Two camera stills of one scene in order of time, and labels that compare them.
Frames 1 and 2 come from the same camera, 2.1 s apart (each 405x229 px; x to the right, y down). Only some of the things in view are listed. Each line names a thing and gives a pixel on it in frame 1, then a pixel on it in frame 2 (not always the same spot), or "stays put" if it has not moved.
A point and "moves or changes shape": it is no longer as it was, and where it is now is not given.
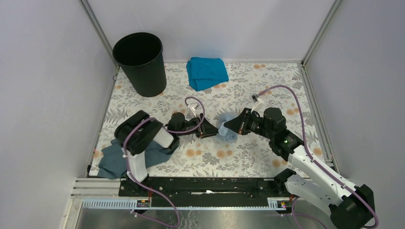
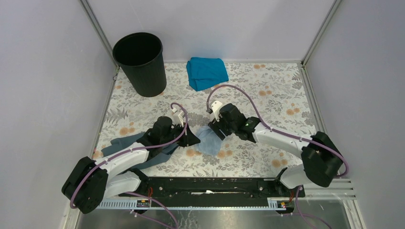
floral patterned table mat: x=281 y=85 stays put
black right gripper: x=239 y=124 -> x=215 y=126
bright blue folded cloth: x=204 y=73 stays put
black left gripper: x=206 y=129 -> x=189 y=139
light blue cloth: x=225 y=133 moves or changes shape
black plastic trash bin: x=140 y=56 stays put
